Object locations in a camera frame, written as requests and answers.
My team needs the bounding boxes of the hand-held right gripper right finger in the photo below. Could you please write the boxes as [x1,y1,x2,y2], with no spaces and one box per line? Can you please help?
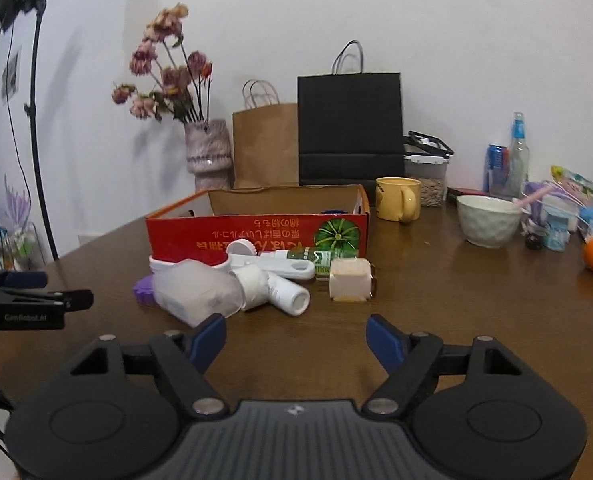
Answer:
[363,312,524,416]

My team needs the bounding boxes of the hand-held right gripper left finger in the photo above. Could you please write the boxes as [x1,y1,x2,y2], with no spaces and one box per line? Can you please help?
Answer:
[64,312,230,418]

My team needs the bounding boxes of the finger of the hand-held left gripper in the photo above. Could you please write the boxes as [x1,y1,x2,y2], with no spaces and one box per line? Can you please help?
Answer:
[0,270,48,290]
[0,287,95,312]

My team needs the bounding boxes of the translucent container with purple cap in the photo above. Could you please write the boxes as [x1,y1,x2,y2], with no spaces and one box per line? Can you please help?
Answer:
[132,258,245,326]

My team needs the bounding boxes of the beige cube container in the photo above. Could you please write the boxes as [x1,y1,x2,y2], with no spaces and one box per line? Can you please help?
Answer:
[328,255,377,304]

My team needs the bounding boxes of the small white bottle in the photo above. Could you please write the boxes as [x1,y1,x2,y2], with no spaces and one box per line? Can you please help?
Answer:
[268,275,311,317]

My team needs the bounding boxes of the red cardboard box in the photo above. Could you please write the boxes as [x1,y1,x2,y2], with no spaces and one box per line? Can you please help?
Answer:
[145,184,372,274]

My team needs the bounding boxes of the red lid with white rim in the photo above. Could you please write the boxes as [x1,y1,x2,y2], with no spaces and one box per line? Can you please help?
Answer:
[147,252,232,274]

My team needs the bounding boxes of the white ridged cap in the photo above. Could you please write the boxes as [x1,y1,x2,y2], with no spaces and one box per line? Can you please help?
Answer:
[224,239,255,261]

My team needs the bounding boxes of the flat white plastic tube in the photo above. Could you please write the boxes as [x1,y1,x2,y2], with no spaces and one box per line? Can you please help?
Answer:
[231,252,317,281]

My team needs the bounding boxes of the yellow mug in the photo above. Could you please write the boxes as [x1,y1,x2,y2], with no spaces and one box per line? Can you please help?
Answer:
[375,176,422,223]

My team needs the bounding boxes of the white ribbed bowl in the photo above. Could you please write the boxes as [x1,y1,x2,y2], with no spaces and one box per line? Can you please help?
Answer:
[455,195,525,250]

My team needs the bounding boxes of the clear container with black lid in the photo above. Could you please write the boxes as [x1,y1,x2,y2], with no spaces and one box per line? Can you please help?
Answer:
[403,130,455,208]

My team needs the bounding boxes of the black light stand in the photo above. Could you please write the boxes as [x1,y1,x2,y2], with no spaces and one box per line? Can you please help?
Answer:
[0,0,68,262]

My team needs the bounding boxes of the small dark red box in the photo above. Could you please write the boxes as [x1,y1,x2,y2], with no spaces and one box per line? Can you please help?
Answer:
[446,186,492,199]

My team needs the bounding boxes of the mottled pink white vase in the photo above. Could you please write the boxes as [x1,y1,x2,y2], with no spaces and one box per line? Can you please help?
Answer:
[183,119,235,192]

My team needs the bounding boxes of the brown paper bag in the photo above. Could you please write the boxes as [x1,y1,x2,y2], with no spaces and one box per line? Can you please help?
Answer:
[232,79,300,190]

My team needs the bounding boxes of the pink spoon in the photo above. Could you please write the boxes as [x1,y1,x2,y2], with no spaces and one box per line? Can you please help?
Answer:
[513,183,557,209]

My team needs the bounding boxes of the blue drink can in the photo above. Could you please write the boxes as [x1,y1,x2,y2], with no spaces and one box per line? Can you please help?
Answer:
[485,144,510,194]

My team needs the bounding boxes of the purple packet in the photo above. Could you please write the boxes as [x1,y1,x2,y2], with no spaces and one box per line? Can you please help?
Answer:
[523,180,577,222]

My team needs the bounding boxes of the black paper bag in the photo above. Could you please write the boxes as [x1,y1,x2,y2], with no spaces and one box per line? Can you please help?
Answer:
[297,40,406,187]

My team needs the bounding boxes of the clear glass bottle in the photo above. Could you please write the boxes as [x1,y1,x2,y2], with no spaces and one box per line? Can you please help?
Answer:
[506,111,531,199]

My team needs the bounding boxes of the dried pink flowers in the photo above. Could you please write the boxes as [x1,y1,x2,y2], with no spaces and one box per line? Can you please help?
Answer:
[110,2,215,124]

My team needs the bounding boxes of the green yellow snack packet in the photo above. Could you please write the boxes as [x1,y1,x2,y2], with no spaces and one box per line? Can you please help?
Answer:
[550,165,593,196]

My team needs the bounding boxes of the small wall photo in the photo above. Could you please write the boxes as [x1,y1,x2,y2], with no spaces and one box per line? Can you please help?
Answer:
[1,50,23,96]

